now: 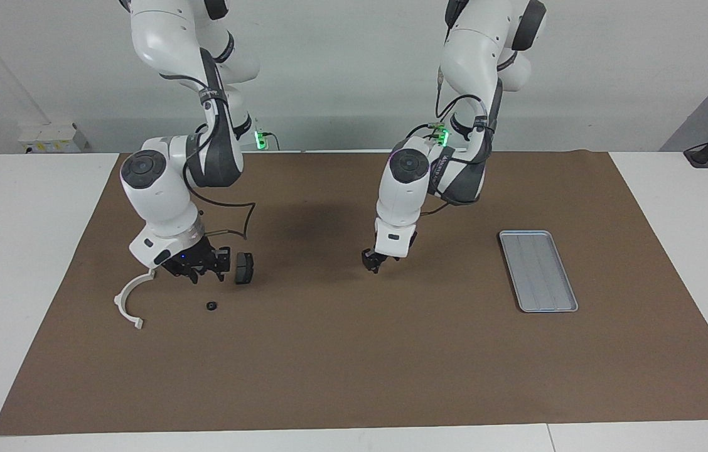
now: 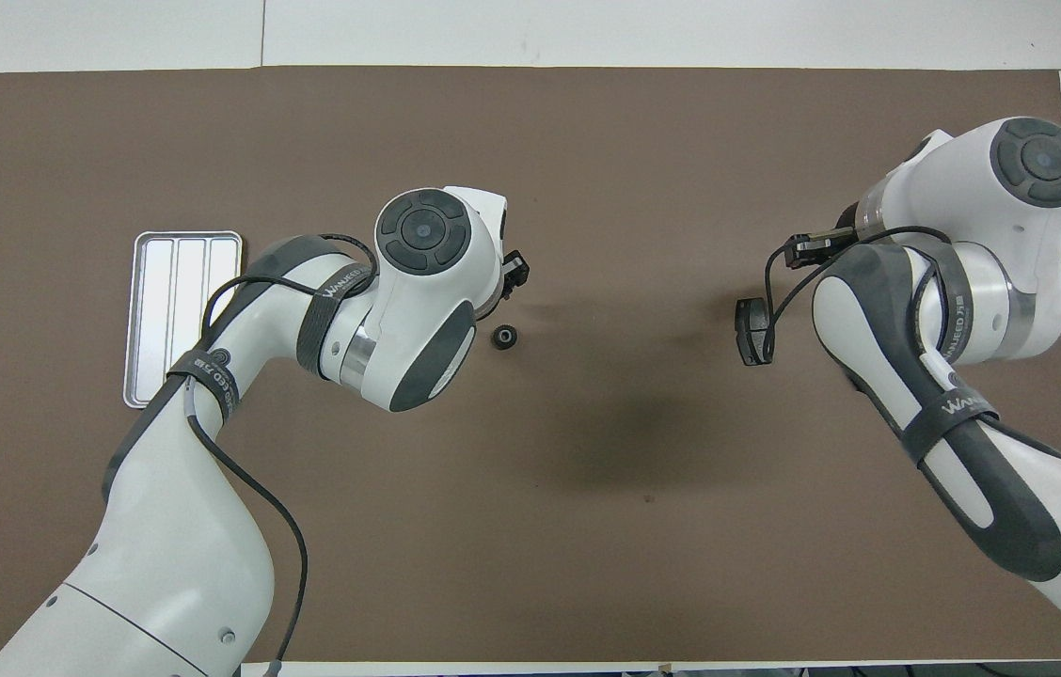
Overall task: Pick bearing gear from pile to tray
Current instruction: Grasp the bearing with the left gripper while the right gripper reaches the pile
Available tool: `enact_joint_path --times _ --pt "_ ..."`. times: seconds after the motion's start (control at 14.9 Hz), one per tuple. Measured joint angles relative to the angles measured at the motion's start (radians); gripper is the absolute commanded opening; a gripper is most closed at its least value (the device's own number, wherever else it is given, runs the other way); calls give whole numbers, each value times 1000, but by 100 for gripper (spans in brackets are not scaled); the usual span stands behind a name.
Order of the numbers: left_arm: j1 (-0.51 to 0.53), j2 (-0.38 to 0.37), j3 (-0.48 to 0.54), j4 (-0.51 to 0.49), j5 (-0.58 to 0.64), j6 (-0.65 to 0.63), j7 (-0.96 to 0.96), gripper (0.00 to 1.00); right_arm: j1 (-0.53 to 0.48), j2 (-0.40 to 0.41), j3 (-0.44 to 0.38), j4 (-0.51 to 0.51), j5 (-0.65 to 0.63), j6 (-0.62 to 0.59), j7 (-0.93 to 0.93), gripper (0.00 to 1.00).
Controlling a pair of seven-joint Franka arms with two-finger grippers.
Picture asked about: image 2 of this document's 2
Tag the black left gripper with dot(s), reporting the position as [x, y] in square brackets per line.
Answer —
[514, 275]

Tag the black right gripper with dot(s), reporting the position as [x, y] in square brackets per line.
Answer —
[822, 247]

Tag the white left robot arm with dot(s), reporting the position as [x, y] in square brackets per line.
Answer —
[201, 527]

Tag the grey metal tray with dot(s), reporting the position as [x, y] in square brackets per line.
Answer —
[164, 310]

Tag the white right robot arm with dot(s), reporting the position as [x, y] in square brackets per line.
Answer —
[1010, 282]

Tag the short rectangular grey brake pad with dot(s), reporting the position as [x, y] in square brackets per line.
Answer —
[751, 329]

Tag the brown table mat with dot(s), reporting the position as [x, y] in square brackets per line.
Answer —
[634, 470]

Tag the large black bearing gear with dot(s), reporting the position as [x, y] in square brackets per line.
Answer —
[504, 338]

